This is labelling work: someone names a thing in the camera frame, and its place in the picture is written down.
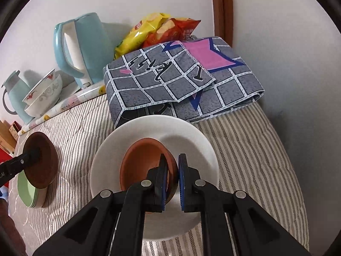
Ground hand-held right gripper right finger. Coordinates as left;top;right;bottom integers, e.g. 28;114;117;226
178;153;311;256

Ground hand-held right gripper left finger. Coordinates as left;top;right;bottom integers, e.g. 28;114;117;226
33;153;169;256

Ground white ceramic bowl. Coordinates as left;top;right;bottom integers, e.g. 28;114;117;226
90;115;219;240

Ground light blue electric kettle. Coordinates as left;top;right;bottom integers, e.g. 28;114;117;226
53;12;115;89

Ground yellow chips bag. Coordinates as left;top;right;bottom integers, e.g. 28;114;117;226
114;12;176;60

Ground brown wooden door frame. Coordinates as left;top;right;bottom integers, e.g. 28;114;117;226
210;0;234;47

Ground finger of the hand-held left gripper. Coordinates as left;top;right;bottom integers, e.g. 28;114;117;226
0;149;42;188

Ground flower patterned porcelain bowl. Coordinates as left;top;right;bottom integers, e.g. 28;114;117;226
22;69;58;107

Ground red chips bag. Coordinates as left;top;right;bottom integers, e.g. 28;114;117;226
142;17;201;48

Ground grey checked folded cloth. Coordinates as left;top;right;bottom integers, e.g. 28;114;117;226
103;36;265;130

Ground wooden chair back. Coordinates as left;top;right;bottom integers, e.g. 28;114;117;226
0;120;19;152

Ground small brown bowl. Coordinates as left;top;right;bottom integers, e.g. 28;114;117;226
120;138;178;214
20;132;59;190

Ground rolled printed table mat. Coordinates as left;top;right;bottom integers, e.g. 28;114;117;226
17;84;107;135

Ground light blue thermos jug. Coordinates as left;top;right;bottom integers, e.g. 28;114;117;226
1;71;35;124

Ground stacked patterned white bowls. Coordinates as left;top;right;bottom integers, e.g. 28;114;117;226
24;73;63;118

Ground striped quilted tablecloth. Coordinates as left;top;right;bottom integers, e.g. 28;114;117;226
8;93;309;256

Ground green square plate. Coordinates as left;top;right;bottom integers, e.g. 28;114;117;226
17;173;49;208

